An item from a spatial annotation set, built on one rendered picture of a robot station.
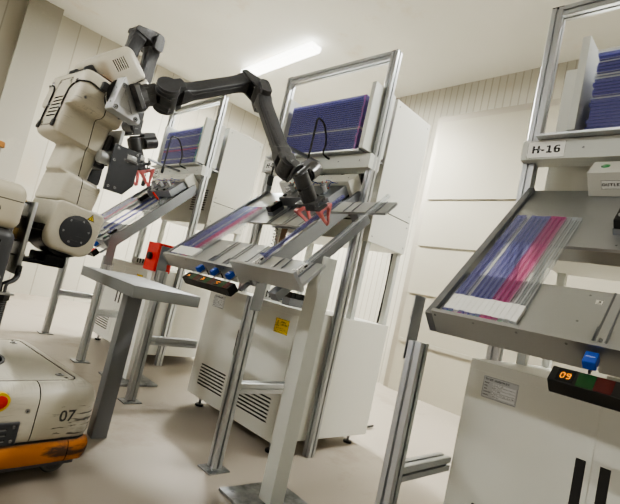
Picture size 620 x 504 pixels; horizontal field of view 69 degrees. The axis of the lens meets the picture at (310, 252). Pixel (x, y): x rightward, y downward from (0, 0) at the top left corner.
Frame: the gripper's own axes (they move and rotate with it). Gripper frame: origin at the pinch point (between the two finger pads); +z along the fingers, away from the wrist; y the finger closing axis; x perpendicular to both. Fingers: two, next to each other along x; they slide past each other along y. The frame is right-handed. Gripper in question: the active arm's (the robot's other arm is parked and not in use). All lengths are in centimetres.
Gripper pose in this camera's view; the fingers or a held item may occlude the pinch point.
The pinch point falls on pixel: (317, 222)
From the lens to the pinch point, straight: 166.3
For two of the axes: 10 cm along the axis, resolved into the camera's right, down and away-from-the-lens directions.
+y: -6.8, -1.0, 7.3
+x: -6.6, 5.3, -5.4
